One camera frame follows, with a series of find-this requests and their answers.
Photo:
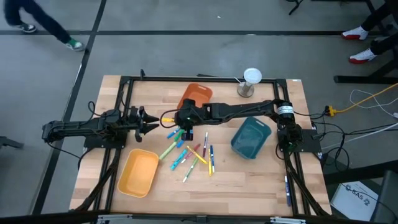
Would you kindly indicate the yellow marker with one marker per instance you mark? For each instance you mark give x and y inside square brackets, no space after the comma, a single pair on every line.
[199,157]
[210,169]

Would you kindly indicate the white mushroom lamp brass base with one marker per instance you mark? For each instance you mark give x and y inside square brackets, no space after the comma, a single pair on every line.
[252,75]

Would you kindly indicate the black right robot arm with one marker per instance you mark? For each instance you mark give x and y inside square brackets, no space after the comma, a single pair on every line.
[236,110]

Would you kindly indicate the black aluminium table frame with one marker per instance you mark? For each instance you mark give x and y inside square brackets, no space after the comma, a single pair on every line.
[155,79]

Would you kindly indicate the teal plastic bin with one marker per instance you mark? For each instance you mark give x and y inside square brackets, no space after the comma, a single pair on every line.
[250,138]

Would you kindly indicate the short blue marker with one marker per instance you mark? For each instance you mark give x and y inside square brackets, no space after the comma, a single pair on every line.
[180,143]

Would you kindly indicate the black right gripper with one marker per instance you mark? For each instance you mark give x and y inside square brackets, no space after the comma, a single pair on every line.
[186,113]

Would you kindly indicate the orange plastic bin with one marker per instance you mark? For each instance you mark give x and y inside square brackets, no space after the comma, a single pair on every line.
[199,93]

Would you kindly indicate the black desk base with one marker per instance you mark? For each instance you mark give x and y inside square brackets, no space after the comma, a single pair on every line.
[357,79]

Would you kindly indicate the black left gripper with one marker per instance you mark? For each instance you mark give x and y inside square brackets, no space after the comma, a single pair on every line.
[136,123]

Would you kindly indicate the green Expo marker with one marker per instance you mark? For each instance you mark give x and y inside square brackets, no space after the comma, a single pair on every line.
[190,170]

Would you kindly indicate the yellow orange highlighter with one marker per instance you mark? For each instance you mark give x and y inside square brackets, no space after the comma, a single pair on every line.
[168,119]

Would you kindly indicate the person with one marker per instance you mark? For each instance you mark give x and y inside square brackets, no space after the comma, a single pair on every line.
[49,25]
[357,32]

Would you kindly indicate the light green Sharpie highlighter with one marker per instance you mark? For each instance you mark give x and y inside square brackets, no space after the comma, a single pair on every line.
[168,150]

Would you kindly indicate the white paper sheet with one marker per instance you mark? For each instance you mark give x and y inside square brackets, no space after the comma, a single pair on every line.
[354,202]

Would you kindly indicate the blue Expo marker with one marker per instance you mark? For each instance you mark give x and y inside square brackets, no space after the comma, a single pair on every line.
[212,155]

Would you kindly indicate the teal highlighter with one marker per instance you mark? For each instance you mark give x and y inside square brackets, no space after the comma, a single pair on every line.
[178,159]

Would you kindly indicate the black floor stand foot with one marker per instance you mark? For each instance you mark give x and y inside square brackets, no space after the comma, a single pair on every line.
[7,141]

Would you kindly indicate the yellow plastic bin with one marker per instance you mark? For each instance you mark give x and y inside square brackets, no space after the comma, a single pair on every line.
[138,172]

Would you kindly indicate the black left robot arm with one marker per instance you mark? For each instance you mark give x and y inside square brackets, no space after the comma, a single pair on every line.
[77,127]

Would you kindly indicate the blue white pen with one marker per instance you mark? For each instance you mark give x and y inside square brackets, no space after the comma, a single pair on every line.
[287,191]

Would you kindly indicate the dark red Expo marker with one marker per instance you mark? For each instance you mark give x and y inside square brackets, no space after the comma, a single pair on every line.
[205,149]

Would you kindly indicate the blue highlighter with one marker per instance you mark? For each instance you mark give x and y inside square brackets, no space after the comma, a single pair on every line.
[172,133]

